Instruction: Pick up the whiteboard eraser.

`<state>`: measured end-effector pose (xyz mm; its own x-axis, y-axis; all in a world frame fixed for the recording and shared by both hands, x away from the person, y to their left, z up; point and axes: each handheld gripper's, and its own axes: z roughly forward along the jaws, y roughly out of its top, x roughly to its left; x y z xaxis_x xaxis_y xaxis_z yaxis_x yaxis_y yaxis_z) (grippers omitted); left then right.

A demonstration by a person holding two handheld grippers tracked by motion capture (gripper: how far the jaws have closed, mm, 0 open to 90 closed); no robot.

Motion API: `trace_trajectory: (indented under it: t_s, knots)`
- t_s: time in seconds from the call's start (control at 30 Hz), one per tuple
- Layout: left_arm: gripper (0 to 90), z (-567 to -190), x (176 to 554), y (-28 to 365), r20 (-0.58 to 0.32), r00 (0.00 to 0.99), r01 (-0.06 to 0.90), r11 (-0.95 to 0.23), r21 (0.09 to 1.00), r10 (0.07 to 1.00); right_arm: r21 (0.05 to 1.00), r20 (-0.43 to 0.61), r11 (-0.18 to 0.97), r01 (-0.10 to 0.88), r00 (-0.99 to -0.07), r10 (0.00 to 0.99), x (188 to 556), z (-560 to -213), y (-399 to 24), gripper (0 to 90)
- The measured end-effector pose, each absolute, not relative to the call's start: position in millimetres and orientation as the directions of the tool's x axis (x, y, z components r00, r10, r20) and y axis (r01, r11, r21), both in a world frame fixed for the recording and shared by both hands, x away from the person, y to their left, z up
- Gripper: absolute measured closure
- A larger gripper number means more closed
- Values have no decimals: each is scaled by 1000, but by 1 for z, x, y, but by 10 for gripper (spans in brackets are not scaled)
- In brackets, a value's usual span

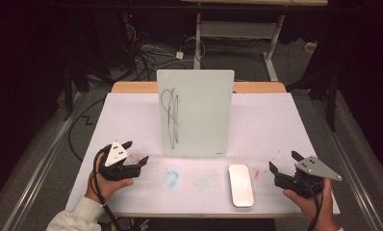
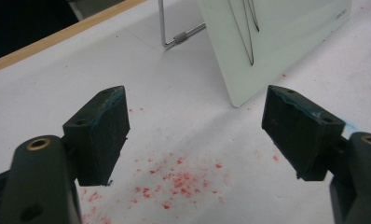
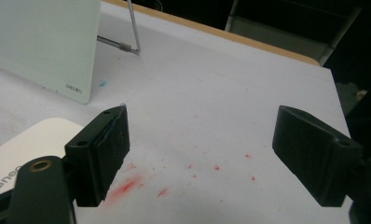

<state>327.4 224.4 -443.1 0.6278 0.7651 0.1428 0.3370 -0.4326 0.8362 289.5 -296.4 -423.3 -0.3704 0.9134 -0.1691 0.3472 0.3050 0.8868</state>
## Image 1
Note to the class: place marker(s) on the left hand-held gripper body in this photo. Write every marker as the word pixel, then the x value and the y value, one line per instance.
pixel 115 154

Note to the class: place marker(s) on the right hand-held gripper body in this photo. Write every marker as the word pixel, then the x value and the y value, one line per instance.
pixel 311 168

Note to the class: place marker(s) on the white board eraser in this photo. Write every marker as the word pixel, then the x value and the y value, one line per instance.
pixel 241 186

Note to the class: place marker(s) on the small whiteboard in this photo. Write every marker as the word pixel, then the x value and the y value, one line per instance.
pixel 199 112

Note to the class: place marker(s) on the person's left hand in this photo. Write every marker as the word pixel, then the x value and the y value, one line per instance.
pixel 111 187

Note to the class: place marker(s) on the person's right hand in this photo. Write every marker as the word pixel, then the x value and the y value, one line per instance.
pixel 314 210

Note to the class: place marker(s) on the white table cover sheet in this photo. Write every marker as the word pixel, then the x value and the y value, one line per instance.
pixel 260 128

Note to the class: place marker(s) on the wooden table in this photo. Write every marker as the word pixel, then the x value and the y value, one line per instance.
pixel 260 87

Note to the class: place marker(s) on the white power adapter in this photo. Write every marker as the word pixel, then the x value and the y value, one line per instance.
pixel 179 55

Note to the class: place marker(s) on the white power strip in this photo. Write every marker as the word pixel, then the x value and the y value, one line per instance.
pixel 310 47

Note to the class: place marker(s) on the aluminium floor rail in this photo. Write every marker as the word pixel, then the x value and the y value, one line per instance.
pixel 350 173
pixel 35 179

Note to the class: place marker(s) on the white metal desk frame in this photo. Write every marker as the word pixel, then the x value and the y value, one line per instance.
pixel 237 29

